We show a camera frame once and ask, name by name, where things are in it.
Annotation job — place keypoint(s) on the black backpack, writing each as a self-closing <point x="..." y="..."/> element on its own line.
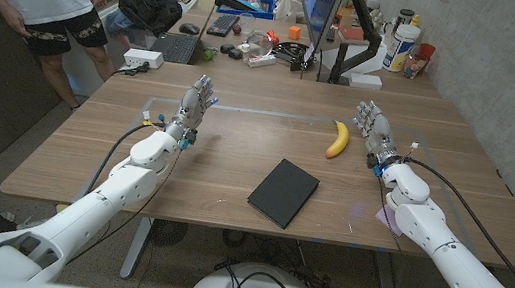
<point x="150" y="10"/>

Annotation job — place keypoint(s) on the green ball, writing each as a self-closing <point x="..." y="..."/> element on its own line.
<point x="208" y="54"/>

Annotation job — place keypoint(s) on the red cup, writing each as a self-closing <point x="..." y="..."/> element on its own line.
<point x="427" y="52"/>

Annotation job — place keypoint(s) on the black round fan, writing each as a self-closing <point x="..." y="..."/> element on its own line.
<point x="168" y="232"/>

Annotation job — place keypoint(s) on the purple sticky note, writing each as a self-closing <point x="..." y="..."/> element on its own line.
<point x="386" y="217"/>

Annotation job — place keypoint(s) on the small black object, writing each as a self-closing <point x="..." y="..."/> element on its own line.
<point x="236" y="54"/>
<point x="226" y="48"/>

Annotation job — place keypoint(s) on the black computer mouse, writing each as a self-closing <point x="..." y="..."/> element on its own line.
<point x="189" y="29"/>

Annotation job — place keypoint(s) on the black photo album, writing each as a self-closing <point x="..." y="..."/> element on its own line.
<point x="283" y="193"/>

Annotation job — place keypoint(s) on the pink note on monitor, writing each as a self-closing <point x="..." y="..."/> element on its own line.
<point x="308" y="54"/>

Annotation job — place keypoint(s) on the white wipes canister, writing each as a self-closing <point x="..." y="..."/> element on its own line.
<point x="400" y="48"/>

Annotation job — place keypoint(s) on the white power strip box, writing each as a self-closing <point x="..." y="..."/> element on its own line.
<point x="143" y="58"/>

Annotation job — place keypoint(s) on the grey table leg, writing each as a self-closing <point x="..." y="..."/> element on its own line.
<point x="387" y="283"/>
<point x="136" y="248"/>

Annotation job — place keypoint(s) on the blue plastic bin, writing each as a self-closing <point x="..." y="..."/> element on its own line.
<point x="259" y="5"/>

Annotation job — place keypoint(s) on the black laptop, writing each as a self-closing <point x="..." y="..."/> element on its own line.
<point x="177" y="48"/>

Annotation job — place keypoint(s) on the black keyboard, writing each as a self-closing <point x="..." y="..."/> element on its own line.
<point x="223" y="24"/>

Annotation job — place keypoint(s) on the orange cube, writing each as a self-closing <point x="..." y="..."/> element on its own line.
<point x="294" y="32"/>

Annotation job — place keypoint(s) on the clear cup with items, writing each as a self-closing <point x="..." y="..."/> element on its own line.
<point x="413" y="66"/>

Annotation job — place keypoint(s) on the white rectangular box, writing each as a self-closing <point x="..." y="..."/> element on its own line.
<point x="365" y="81"/>

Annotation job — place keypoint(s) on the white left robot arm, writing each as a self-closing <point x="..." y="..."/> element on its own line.
<point x="125" y="186"/>

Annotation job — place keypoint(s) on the computer monitor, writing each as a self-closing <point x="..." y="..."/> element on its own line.
<point x="320" y="1"/>

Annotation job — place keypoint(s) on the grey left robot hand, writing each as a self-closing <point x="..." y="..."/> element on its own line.
<point x="191" y="109"/>

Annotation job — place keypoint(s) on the yellow banana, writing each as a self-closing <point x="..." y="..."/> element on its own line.
<point x="338" y="142"/>

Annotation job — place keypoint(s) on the dark red ball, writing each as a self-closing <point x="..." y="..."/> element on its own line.
<point x="236" y="29"/>

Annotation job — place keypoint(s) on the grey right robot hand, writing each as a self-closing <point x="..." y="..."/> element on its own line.
<point x="380" y="136"/>

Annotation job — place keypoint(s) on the clear glass bowl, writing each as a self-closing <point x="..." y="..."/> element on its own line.
<point x="259" y="44"/>

